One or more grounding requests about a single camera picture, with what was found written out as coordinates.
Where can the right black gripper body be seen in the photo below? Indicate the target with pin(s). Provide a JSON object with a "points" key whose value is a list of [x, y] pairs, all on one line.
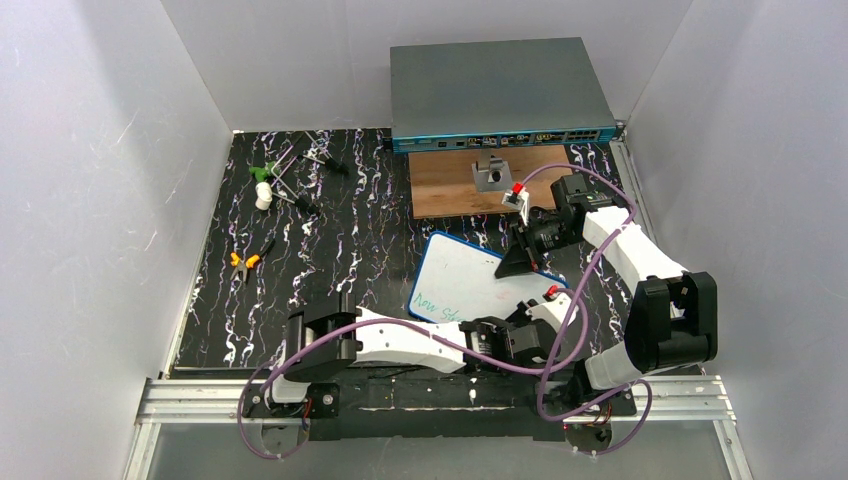
{"points": [[530, 237]]}

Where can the blue framed whiteboard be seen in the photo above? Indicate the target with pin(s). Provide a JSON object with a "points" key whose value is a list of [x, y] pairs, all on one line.
{"points": [[455, 281]]}

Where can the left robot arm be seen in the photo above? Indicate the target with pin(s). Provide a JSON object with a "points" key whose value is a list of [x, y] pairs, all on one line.
{"points": [[320, 347]]}

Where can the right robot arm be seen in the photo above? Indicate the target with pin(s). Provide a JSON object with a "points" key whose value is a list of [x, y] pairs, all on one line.
{"points": [[673, 317]]}

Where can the wooden board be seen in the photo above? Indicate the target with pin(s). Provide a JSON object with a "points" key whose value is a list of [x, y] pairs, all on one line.
{"points": [[443, 183]]}

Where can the white plastic pipe piece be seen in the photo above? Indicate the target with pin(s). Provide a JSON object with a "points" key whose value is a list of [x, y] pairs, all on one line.
{"points": [[264, 196]]}

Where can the green plastic piece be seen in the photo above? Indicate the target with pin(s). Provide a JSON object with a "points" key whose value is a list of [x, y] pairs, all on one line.
{"points": [[265, 173]]}

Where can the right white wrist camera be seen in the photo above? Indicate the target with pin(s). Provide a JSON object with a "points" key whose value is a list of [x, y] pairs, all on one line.
{"points": [[517, 198]]}

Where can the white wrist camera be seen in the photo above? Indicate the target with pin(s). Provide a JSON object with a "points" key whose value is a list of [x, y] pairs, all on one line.
{"points": [[557, 310], [517, 198]]}

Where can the grey metal bracket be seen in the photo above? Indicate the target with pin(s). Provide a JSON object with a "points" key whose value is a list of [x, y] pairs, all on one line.
{"points": [[491, 174]]}

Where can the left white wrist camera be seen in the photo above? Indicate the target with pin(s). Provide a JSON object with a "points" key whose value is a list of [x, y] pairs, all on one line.
{"points": [[557, 310]]}

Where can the grey network switch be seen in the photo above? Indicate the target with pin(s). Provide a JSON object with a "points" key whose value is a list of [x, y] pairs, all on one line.
{"points": [[496, 94]]}

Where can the aluminium frame rail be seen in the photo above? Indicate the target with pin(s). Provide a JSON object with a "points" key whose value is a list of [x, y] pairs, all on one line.
{"points": [[414, 404]]}

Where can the orange handled pliers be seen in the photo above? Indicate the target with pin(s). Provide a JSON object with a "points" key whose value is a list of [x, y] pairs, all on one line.
{"points": [[241, 266]]}

